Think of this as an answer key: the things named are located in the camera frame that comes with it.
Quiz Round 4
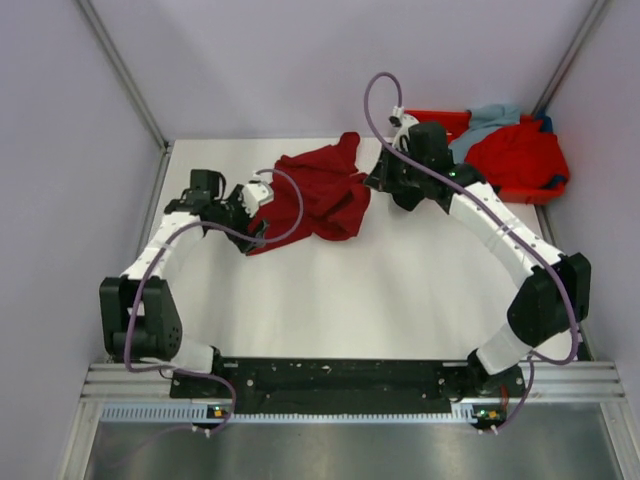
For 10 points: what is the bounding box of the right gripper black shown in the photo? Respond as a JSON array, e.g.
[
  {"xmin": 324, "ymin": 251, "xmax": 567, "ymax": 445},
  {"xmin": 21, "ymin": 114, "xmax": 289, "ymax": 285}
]
[{"xmin": 363, "ymin": 144, "xmax": 427, "ymax": 194}]

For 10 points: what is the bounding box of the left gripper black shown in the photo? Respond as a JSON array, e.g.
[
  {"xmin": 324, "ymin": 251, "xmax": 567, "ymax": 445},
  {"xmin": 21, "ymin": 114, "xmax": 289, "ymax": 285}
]
[{"xmin": 210, "ymin": 185, "xmax": 268, "ymax": 253}]

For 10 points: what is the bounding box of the dark red t shirt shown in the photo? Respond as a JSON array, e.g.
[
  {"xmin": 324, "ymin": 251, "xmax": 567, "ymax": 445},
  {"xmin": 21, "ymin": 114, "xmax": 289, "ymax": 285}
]
[{"xmin": 253, "ymin": 132, "xmax": 371, "ymax": 255}]

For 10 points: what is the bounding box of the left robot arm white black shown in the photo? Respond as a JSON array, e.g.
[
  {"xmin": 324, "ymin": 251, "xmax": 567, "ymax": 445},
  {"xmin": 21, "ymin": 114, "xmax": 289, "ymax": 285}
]
[{"xmin": 99, "ymin": 170, "xmax": 274, "ymax": 397}]

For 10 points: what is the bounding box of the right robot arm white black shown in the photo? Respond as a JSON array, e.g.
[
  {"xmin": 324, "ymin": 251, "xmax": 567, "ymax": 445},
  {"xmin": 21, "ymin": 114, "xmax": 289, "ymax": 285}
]
[{"xmin": 365, "ymin": 114, "xmax": 591, "ymax": 396}]

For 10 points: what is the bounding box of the red plastic bin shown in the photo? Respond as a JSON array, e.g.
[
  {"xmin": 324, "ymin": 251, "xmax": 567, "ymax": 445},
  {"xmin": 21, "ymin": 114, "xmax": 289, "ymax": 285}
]
[{"xmin": 408, "ymin": 108, "xmax": 569, "ymax": 205}]

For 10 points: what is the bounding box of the light blue t shirt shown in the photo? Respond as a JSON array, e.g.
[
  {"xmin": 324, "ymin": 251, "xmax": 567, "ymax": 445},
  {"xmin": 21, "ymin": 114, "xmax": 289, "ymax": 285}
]
[{"xmin": 449, "ymin": 104, "xmax": 521, "ymax": 164}]

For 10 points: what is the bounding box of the bright red t shirt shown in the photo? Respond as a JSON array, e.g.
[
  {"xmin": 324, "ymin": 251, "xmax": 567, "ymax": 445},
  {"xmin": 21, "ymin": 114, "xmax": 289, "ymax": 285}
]
[{"xmin": 465, "ymin": 120, "xmax": 570, "ymax": 189}]

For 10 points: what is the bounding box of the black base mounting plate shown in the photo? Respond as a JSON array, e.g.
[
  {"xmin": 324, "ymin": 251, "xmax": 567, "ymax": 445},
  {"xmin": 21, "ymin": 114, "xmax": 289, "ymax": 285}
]
[{"xmin": 170, "ymin": 357, "xmax": 525, "ymax": 415}]

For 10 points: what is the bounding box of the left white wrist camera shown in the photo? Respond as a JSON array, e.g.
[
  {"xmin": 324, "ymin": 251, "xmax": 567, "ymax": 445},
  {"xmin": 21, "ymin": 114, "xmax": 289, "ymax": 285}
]
[{"xmin": 241, "ymin": 172, "xmax": 274, "ymax": 213}]

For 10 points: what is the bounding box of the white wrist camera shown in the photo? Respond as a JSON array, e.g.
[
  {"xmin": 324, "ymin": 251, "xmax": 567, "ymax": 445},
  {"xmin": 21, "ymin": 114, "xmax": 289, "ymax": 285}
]
[
  {"xmin": 241, "ymin": 172, "xmax": 274, "ymax": 213},
  {"xmin": 389, "ymin": 106, "xmax": 419, "ymax": 153}
]

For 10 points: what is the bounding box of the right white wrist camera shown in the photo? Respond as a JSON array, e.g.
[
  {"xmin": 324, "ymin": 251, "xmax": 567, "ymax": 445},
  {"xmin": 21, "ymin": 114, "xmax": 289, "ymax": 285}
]
[{"xmin": 389, "ymin": 106, "xmax": 419, "ymax": 153}]

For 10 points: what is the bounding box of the grey slotted cable duct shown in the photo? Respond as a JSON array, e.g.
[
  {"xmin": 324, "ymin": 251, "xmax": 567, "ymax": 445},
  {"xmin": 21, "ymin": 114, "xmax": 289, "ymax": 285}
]
[{"xmin": 101, "ymin": 403, "xmax": 504, "ymax": 425}]

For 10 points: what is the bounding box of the right aluminium side rail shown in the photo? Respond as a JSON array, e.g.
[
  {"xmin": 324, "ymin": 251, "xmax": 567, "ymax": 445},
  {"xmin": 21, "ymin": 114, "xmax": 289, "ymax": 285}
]
[{"xmin": 535, "ymin": 205, "xmax": 597, "ymax": 362}]

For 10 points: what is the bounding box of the left aluminium corner post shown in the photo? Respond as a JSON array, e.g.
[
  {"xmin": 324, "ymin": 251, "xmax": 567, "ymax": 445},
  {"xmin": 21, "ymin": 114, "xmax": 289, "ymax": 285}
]
[{"xmin": 73, "ymin": 0, "xmax": 169, "ymax": 151}]

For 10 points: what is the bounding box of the aluminium corner post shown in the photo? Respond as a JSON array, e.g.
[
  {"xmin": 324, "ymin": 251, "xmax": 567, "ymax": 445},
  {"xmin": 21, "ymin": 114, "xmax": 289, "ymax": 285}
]
[
  {"xmin": 531, "ymin": 0, "xmax": 614, "ymax": 116},
  {"xmin": 73, "ymin": 0, "xmax": 169, "ymax": 151}
]

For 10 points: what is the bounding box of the right aluminium corner post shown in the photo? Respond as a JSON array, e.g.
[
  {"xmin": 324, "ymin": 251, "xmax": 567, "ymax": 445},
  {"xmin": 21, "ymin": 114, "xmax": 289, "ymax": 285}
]
[{"xmin": 531, "ymin": 0, "xmax": 614, "ymax": 116}]

